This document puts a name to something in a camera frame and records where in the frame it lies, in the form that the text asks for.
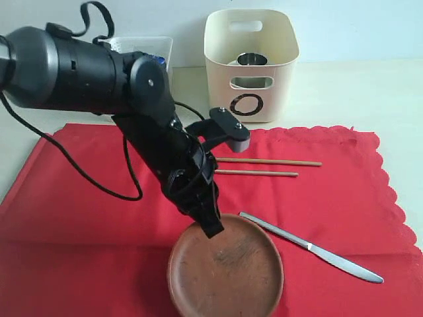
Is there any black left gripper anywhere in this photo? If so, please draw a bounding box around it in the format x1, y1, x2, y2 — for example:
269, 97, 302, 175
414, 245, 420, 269
162, 138, 224, 238

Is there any brown wooden plate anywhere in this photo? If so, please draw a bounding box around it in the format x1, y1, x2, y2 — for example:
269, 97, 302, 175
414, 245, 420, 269
167, 215, 284, 316

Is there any wooden chopstick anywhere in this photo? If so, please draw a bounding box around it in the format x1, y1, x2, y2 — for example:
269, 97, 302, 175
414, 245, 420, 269
215, 169, 299, 178
216, 157, 323, 167

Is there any silver table knife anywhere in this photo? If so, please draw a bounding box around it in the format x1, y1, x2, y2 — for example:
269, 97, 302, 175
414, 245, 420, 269
239, 211, 384, 284

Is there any stainless steel cup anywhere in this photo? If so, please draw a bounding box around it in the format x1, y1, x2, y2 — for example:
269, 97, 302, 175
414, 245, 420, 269
228, 53, 273, 89

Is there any white blue packet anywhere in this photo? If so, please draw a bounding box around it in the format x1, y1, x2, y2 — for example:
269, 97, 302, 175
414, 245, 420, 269
145, 53, 167, 69

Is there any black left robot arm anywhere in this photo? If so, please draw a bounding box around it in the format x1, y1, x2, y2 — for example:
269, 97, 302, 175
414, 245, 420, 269
1, 26, 223, 238

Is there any red scalloped table cloth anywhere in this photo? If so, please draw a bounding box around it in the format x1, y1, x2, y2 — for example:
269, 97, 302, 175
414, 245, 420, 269
1, 126, 422, 316

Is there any cream plastic bin with circle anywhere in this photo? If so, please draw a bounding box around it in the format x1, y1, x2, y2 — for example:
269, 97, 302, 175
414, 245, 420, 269
204, 9, 299, 123

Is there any white perforated plastic basket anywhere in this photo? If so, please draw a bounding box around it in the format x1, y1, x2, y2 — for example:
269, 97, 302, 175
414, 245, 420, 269
107, 36, 173, 82

